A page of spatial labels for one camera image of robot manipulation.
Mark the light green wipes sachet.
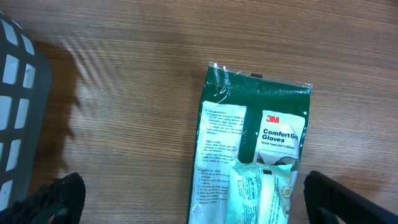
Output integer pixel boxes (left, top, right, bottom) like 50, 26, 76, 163
224, 159, 292, 224

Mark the dark grey mesh basket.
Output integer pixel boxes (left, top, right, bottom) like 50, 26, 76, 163
1, 12, 52, 210

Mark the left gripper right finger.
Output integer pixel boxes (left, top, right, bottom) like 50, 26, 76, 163
303, 170, 397, 224

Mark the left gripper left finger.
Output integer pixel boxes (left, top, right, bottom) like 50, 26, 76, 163
1, 172, 86, 224

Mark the green 3M gloves package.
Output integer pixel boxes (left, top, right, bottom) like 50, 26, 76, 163
187, 62, 313, 224

